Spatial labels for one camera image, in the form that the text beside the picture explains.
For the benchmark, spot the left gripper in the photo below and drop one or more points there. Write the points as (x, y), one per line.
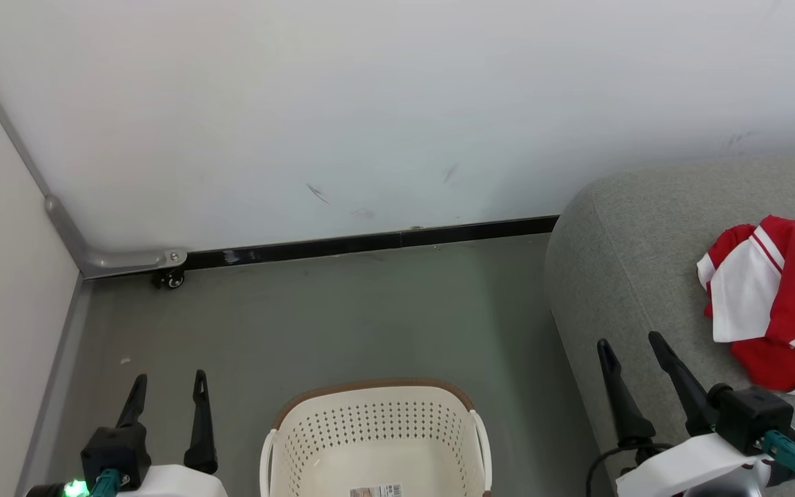
(177, 483)

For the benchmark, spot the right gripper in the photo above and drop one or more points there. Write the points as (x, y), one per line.
(687, 466)

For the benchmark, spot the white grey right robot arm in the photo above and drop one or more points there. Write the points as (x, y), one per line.
(722, 489)

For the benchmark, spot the cream perforated laundry basket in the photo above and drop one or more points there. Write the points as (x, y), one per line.
(370, 428)

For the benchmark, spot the small black caster wheel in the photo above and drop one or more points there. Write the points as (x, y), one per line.
(170, 278)

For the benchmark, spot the grey fabric sofa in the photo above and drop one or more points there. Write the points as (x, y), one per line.
(632, 241)

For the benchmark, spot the white barcode sticker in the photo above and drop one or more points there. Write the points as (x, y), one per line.
(375, 491)

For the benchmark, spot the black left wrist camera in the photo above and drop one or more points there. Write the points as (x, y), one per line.
(114, 452)

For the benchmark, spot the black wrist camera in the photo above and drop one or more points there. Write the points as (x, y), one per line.
(749, 417)
(114, 452)

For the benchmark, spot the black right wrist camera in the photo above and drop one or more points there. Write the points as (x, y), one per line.
(749, 417)

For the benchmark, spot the grey partition frame strip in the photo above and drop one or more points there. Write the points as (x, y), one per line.
(59, 386)

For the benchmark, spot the grey metal corner bracket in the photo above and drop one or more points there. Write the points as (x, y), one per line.
(114, 261)

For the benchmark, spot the black wall baseboard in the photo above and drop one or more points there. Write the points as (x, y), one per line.
(370, 243)

